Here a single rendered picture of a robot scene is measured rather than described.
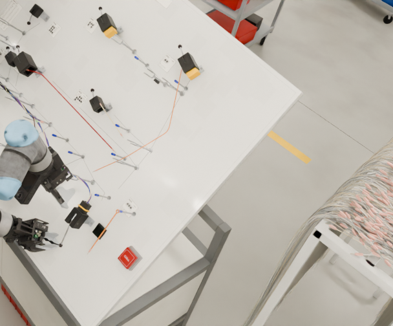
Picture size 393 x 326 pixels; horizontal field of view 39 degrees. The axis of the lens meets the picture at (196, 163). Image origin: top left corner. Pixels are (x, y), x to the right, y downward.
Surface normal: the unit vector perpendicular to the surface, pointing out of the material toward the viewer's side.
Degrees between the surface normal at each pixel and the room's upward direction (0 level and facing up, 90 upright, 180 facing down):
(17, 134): 25
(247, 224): 0
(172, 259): 0
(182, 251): 0
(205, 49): 50
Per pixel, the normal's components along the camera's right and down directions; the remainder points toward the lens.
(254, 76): -0.39, -0.18
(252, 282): 0.25, -0.69
